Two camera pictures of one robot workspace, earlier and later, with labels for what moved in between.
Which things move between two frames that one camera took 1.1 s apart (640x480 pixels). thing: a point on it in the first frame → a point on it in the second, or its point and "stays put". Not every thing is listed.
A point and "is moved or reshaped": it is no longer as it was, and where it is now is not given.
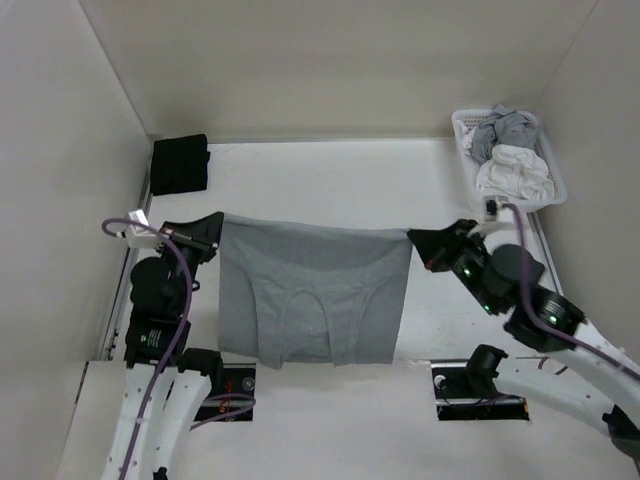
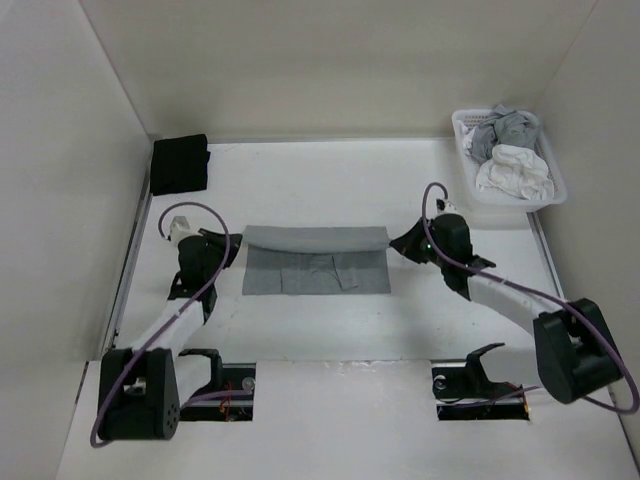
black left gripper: (203, 234) → (220, 241)
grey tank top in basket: (505, 127) stays put
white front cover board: (374, 421) stays put
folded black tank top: (179, 165) stays put
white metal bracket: (491, 206) → (445, 207)
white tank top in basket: (517, 171) stays put
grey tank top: (311, 294) is moved or reshaped
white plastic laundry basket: (470, 168) stays put
